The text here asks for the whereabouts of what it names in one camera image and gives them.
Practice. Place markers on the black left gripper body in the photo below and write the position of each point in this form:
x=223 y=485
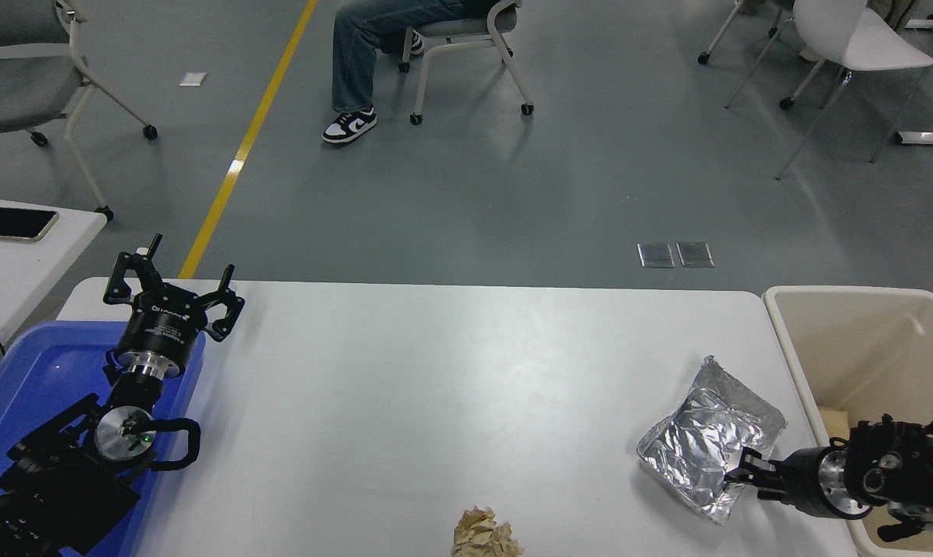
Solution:
x=161 y=331

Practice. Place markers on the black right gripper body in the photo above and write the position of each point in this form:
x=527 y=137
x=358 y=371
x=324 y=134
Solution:
x=799 y=480

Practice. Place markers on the foil tray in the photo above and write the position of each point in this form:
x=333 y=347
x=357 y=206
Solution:
x=691 y=433

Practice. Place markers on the tan paper ball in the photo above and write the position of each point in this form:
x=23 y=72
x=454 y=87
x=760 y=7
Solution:
x=486 y=535

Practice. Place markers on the tan paper sheet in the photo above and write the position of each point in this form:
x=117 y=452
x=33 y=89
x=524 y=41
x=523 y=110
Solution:
x=834 y=422

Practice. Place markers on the white side table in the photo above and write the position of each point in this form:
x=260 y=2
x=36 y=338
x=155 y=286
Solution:
x=25 y=271

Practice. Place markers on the blue plastic tray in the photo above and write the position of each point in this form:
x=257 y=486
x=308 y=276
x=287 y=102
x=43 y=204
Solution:
x=41 y=371

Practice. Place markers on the black smartphone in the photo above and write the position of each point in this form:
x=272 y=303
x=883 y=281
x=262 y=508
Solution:
x=14 y=223

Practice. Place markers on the large pale plastic bin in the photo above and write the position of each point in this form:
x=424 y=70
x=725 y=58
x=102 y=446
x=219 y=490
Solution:
x=861 y=348

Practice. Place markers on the metal floor plate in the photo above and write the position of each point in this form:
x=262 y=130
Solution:
x=695 y=254
x=656 y=255

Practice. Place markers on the grey castor chair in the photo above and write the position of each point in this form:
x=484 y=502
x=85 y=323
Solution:
x=18 y=93

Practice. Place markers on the person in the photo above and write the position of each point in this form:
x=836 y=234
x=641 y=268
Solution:
x=354 y=54

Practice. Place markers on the white table foot bar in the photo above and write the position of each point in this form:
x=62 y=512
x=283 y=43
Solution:
x=919 y=24
x=931 y=138

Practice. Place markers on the white-legged castor chair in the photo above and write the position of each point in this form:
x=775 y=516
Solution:
x=702 y=57

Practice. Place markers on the white shell chair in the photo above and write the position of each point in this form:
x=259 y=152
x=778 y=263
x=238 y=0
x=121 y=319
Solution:
x=861 y=42

